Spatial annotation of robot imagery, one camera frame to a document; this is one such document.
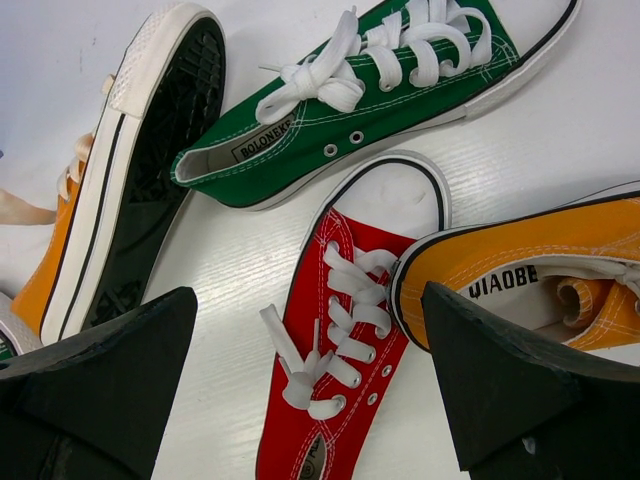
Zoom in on red sneaker centre right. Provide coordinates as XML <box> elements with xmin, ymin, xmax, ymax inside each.
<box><xmin>256</xmin><ymin>150</ymin><xmax>451</xmax><ymax>479</ymax></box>

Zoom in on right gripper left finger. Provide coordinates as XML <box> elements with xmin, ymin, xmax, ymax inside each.
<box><xmin>1</xmin><ymin>287</ymin><xmax>198</xmax><ymax>479</ymax></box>

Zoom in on green sneaker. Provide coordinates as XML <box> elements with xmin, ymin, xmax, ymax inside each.
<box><xmin>171</xmin><ymin>1</ymin><xmax>580</xmax><ymax>208</ymax></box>
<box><xmin>0</xmin><ymin>293</ymin><xmax>42</xmax><ymax>360</ymax></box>

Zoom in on orange sneaker under gripper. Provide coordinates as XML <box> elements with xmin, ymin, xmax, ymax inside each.
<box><xmin>389</xmin><ymin>181</ymin><xmax>639</xmax><ymax>360</ymax></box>

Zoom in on orange sneaker on side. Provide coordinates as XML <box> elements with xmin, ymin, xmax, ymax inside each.
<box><xmin>1</xmin><ymin>3</ymin><xmax>226</xmax><ymax>350</ymax></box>

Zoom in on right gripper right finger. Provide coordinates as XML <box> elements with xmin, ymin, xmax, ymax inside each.
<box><xmin>422</xmin><ymin>282</ymin><xmax>639</xmax><ymax>479</ymax></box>

